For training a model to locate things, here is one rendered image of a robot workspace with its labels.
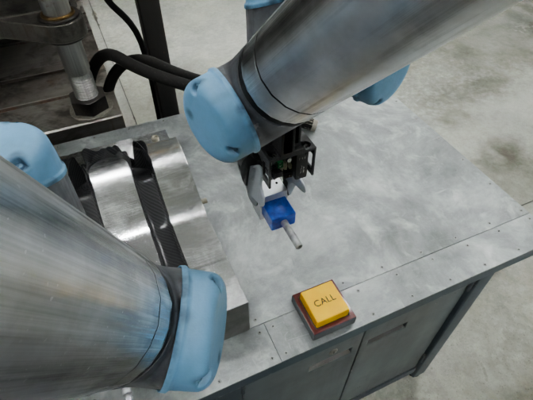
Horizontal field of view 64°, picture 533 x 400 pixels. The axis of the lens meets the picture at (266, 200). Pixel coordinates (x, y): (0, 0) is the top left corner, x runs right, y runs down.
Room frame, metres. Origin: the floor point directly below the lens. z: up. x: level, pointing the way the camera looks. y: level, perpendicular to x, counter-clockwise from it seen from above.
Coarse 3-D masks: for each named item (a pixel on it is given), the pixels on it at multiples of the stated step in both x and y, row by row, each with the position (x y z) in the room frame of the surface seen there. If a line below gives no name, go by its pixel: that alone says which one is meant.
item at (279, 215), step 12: (276, 180) 0.51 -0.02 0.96; (264, 192) 0.48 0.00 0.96; (276, 192) 0.48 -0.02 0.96; (252, 204) 0.50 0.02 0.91; (276, 204) 0.47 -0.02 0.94; (288, 204) 0.47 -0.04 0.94; (264, 216) 0.46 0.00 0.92; (276, 216) 0.44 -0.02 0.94; (288, 216) 0.45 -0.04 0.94; (276, 228) 0.44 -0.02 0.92; (288, 228) 0.42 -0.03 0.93
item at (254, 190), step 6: (258, 162) 0.48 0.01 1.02; (252, 168) 0.47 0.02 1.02; (258, 168) 0.46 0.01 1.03; (252, 174) 0.47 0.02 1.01; (258, 174) 0.46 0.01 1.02; (252, 180) 0.46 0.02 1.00; (258, 180) 0.45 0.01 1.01; (246, 186) 0.46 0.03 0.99; (252, 186) 0.46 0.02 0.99; (258, 186) 0.45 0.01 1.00; (252, 192) 0.46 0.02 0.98; (258, 192) 0.45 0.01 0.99; (252, 198) 0.47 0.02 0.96; (258, 198) 0.44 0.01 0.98; (264, 198) 0.43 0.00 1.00; (264, 204) 0.43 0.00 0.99
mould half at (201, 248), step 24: (120, 144) 0.72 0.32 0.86; (168, 144) 0.63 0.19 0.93; (96, 168) 0.56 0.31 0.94; (120, 168) 0.56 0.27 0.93; (168, 168) 0.57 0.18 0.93; (96, 192) 0.52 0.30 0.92; (120, 192) 0.52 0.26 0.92; (168, 192) 0.53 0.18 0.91; (192, 192) 0.54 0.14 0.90; (120, 216) 0.48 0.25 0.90; (144, 216) 0.49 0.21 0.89; (192, 216) 0.49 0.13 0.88; (144, 240) 0.44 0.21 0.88; (192, 240) 0.44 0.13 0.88; (216, 240) 0.44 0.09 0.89; (192, 264) 0.39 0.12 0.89; (216, 264) 0.39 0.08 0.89; (240, 288) 0.34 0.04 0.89; (240, 312) 0.31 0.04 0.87
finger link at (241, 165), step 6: (246, 156) 0.46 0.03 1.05; (252, 156) 0.47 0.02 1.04; (240, 162) 0.47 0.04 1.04; (246, 162) 0.46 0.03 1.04; (252, 162) 0.47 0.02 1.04; (240, 168) 0.46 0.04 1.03; (246, 168) 0.47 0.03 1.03; (240, 174) 0.47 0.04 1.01; (246, 174) 0.47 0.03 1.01; (246, 180) 0.46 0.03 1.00
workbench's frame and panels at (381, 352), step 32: (448, 288) 0.40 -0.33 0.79; (480, 288) 0.54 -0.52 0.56; (384, 320) 0.35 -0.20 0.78; (416, 320) 0.48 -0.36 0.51; (448, 320) 0.53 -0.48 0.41; (320, 352) 0.37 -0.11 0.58; (352, 352) 0.41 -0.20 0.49; (384, 352) 0.46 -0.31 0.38; (416, 352) 0.52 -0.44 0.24; (256, 384) 0.31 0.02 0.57; (288, 384) 0.34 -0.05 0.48; (320, 384) 0.38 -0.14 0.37; (352, 384) 0.43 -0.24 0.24; (384, 384) 0.48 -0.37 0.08
